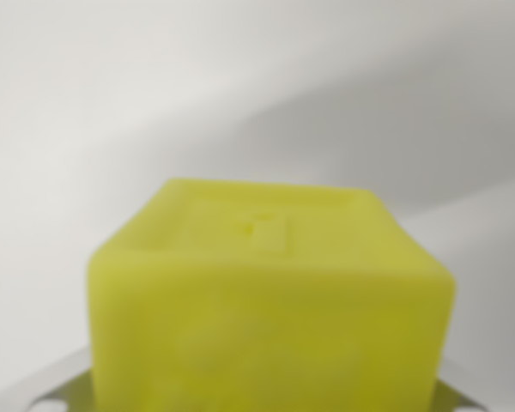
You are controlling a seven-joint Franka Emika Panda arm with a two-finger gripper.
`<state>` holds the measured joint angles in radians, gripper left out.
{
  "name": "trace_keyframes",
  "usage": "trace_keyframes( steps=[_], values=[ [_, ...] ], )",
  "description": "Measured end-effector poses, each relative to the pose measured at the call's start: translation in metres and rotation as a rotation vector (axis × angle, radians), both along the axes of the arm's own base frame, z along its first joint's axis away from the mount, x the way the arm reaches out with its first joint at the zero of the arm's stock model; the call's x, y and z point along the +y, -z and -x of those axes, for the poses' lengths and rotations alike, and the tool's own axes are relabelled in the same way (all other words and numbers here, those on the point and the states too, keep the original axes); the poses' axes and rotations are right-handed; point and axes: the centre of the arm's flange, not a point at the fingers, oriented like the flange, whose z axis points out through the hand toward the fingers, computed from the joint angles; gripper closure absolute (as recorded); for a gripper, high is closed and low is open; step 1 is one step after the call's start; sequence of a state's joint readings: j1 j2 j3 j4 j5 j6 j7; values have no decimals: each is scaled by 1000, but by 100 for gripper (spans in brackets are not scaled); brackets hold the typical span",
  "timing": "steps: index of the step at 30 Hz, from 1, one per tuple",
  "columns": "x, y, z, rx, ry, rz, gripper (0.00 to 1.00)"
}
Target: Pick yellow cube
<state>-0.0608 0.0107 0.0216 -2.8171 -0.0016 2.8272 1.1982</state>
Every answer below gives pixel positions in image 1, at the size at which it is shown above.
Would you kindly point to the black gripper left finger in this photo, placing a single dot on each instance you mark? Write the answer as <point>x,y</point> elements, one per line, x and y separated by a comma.
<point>64,386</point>

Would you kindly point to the yellow cube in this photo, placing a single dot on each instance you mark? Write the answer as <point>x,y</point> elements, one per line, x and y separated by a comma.
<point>266,300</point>

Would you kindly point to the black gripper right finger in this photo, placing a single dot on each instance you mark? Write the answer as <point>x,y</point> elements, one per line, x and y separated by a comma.
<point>455,392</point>

